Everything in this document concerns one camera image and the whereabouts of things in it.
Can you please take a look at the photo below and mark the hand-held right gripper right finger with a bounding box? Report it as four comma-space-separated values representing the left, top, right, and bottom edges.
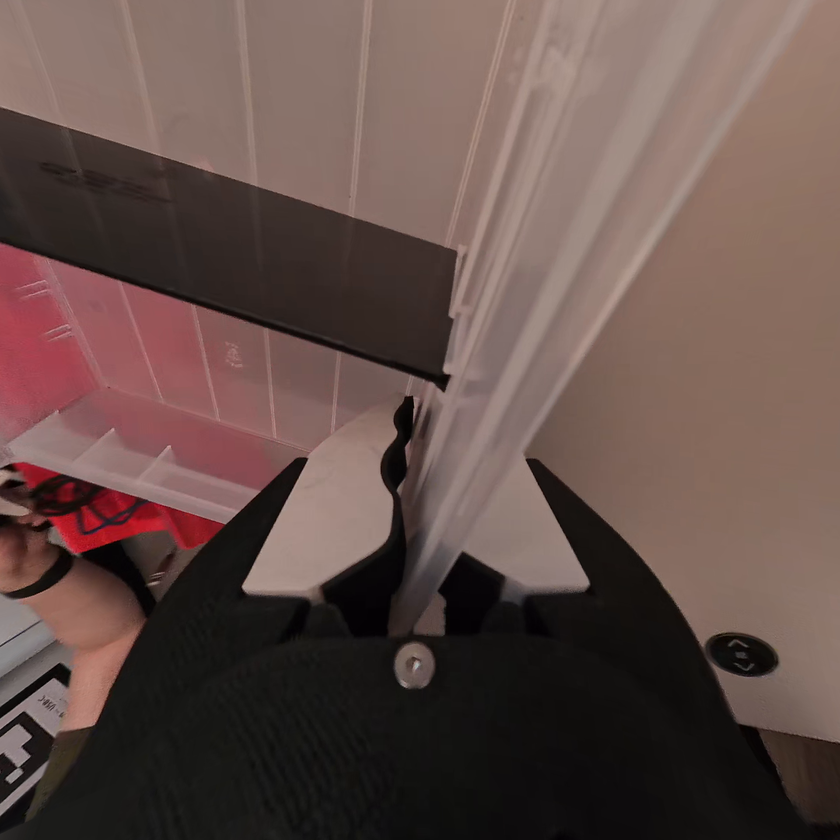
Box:
467, 453, 592, 602

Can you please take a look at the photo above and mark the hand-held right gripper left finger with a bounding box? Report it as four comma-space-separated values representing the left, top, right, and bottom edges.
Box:
241, 392, 416, 602

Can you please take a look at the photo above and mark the red plastic bin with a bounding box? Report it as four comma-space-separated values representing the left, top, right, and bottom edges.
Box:
0, 249, 227, 553

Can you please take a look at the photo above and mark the clear plastic bin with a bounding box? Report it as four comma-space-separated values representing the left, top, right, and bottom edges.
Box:
0, 0, 818, 637

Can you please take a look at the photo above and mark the person's left forearm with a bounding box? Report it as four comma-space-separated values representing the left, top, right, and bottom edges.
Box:
36, 558, 151, 731

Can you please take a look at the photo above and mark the person's left hand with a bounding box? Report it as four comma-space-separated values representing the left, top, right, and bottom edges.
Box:
0, 520, 74, 597

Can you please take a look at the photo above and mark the round desk control button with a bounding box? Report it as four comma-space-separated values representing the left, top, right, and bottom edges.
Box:
705, 631, 780, 677

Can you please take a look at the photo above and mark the black framed marker sign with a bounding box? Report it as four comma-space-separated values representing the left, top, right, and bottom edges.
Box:
0, 663, 73, 807

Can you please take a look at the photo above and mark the black bin divider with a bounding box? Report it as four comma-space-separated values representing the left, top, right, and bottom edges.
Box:
0, 108, 458, 392

